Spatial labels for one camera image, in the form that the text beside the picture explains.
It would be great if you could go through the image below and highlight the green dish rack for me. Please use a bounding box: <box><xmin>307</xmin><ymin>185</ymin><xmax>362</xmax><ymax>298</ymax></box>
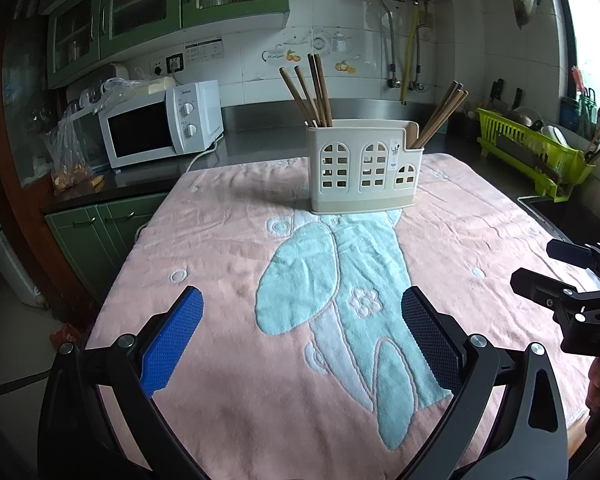
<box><xmin>476</xmin><ymin>108</ymin><xmax>595</xmax><ymax>203</ymax></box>

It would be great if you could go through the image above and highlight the fruit wall sticker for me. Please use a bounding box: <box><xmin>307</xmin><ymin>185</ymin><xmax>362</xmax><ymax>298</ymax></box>
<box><xmin>262</xmin><ymin>27</ymin><xmax>363</xmax><ymax>73</ymax></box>

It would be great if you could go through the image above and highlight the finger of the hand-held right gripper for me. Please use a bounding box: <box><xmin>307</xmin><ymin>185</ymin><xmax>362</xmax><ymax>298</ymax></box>
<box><xmin>547</xmin><ymin>240</ymin><xmax>600</xmax><ymax>286</ymax></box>
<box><xmin>511</xmin><ymin>267</ymin><xmax>581</xmax><ymax>311</ymax></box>

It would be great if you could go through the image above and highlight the green base cabinet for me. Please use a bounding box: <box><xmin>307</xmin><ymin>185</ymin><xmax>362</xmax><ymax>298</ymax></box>
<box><xmin>45</xmin><ymin>192</ymin><xmax>171</xmax><ymax>306</ymax></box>

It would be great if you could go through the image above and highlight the white microwave oven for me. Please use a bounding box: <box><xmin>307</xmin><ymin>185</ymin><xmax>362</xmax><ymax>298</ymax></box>
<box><xmin>98</xmin><ymin>80</ymin><xmax>225</xmax><ymax>169</ymax></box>

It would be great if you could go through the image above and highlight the white kitchen appliance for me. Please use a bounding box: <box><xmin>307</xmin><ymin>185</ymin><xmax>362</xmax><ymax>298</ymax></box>
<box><xmin>87</xmin><ymin>62</ymin><xmax>128</xmax><ymax>92</ymax></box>

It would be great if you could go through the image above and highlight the cream plastic chopstick holder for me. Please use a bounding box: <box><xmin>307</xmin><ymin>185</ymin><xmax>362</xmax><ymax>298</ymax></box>
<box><xmin>306</xmin><ymin>119</ymin><xmax>423</xmax><ymax>216</ymax></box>

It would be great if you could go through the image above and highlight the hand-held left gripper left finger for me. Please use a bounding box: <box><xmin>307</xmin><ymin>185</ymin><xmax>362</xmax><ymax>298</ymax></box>
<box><xmin>37</xmin><ymin>286</ymin><xmax>204</xmax><ymax>480</ymax></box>

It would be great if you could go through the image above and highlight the dark sink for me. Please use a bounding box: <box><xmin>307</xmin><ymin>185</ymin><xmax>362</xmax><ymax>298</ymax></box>
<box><xmin>517</xmin><ymin>194</ymin><xmax>600</xmax><ymax>261</ymax></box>

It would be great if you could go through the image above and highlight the yellow hose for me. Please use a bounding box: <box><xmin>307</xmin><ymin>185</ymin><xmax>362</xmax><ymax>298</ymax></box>
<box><xmin>400</xmin><ymin>2</ymin><xmax>421</xmax><ymax>103</ymax></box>

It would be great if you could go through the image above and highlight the grey metal hose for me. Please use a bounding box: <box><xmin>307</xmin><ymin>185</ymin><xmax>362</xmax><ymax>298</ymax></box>
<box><xmin>412</xmin><ymin>2</ymin><xmax>428</xmax><ymax>92</ymax></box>
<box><xmin>382</xmin><ymin>0</ymin><xmax>401</xmax><ymax>88</ymax></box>

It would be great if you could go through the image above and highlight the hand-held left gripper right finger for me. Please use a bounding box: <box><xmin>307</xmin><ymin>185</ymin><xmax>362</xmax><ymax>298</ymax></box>
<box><xmin>401</xmin><ymin>286</ymin><xmax>568</xmax><ymax>480</ymax></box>

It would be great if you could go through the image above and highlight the pink printed towel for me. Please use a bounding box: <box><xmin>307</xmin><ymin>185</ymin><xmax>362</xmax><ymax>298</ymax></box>
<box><xmin>85</xmin><ymin>152</ymin><xmax>598</xmax><ymax>480</ymax></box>

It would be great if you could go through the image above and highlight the wooden chopstick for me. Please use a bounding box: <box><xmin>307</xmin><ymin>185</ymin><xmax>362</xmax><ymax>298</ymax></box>
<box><xmin>314</xmin><ymin>53</ymin><xmax>334</xmax><ymax>127</ymax></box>
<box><xmin>415</xmin><ymin>83</ymin><xmax>463</xmax><ymax>143</ymax></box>
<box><xmin>294</xmin><ymin>65</ymin><xmax>323</xmax><ymax>127</ymax></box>
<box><xmin>411</xmin><ymin>89</ymin><xmax>467</xmax><ymax>151</ymax></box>
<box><xmin>418</xmin><ymin>80</ymin><xmax>458</xmax><ymax>133</ymax></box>
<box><xmin>279</xmin><ymin>67</ymin><xmax>317</xmax><ymax>127</ymax></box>
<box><xmin>306</xmin><ymin>53</ymin><xmax>328</xmax><ymax>127</ymax></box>
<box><xmin>420</xmin><ymin>91</ymin><xmax>471</xmax><ymax>151</ymax></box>

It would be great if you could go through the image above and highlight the white notice label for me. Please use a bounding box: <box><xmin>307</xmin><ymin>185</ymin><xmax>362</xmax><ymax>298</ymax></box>
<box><xmin>184</xmin><ymin>39</ymin><xmax>223</xmax><ymax>63</ymax></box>

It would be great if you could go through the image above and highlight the white bowl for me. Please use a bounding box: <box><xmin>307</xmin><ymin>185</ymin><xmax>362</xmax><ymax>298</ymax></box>
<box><xmin>540</xmin><ymin>125</ymin><xmax>568</xmax><ymax>148</ymax></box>

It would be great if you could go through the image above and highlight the white power cable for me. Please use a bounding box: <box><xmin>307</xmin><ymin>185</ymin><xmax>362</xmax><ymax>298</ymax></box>
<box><xmin>185</xmin><ymin>140</ymin><xmax>226</xmax><ymax>173</ymax></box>

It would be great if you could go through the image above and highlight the black cable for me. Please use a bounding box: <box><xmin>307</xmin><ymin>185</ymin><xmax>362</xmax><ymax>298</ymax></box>
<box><xmin>0</xmin><ymin>367</ymin><xmax>51</xmax><ymax>401</ymax></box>

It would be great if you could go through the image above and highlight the white refrigerator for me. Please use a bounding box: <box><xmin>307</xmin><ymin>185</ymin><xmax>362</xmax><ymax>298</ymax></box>
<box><xmin>0</xmin><ymin>180</ymin><xmax>48</xmax><ymax>308</ymax></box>

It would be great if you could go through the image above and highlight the cream box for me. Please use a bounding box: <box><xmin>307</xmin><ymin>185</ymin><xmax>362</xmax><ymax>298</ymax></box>
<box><xmin>147</xmin><ymin>76</ymin><xmax>178</xmax><ymax>95</ymax></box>

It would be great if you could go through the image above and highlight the green wall cabinet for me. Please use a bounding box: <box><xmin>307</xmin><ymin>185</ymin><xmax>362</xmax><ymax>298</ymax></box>
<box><xmin>40</xmin><ymin>0</ymin><xmax>291</xmax><ymax>88</ymax></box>

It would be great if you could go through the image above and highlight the orange packet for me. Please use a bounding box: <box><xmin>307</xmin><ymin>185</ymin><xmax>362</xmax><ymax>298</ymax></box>
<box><xmin>50</xmin><ymin>322</ymin><xmax>83</xmax><ymax>351</ymax></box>

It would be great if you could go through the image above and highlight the crumpled clear plastic bag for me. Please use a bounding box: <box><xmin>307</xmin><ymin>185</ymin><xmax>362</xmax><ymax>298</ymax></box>
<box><xmin>97</xmin><ymin>77</ymin><xmax>153</xmax><ymax>106</ymax></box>

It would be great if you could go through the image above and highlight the clear bag with orange food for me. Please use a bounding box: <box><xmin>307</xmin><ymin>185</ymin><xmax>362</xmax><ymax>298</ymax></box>
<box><xmin>45</xmin><ymin>110</ymin><xmax>106</xmax><ymax>196</ymax></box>

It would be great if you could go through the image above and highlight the window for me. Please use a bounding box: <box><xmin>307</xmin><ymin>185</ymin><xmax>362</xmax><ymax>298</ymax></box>
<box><xmin>555</xmin><ymin>0</ymin><xmax>600</xmax><ymax>126</ymax></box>

